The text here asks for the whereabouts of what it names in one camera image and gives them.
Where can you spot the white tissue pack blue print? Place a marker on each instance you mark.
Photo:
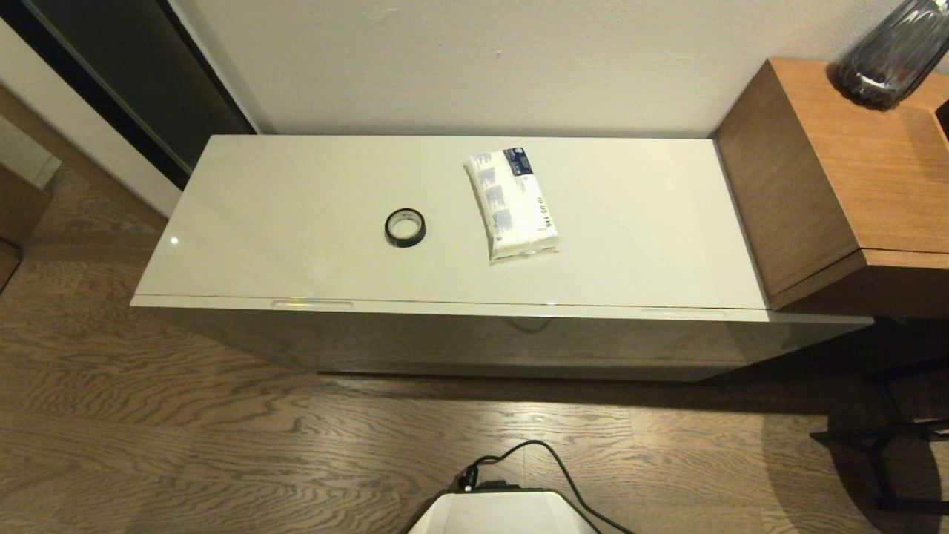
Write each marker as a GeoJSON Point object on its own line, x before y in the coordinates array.
{"type": "Point", "coordinates": [511, 208]}

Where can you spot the black tape roll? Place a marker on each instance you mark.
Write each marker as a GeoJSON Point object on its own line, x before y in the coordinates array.
{"type": "Point", "coordinates": [387, 226]}

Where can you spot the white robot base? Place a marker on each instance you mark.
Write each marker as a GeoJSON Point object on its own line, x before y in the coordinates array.
{"type": "Point", "coordinates": [504, 515]}

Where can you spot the white glossy low cabinet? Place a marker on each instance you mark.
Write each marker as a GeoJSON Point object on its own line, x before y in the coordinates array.
{"type": "Point", "coordinates": [296, 193]}

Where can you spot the brown wooden desk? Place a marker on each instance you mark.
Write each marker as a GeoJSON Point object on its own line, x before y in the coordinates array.
{"type": "Point", "coordinates": [852, 185]}

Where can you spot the black door panel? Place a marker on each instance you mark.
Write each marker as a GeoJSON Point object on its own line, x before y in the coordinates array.
{"type": "Point", "coordinates": [133, 67]}

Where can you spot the black metal chair legs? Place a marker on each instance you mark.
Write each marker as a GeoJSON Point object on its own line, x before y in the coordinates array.
{"type": "Point", "coordinates": [880, 475]}

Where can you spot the dark ribbed glass vase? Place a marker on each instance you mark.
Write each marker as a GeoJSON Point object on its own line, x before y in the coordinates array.
{"type": "Point", "coordinates": [890, 59]}

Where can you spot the white door frame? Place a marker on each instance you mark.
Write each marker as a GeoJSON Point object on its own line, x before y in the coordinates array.
{"type": "Point", "coordinates": [74, 119]}

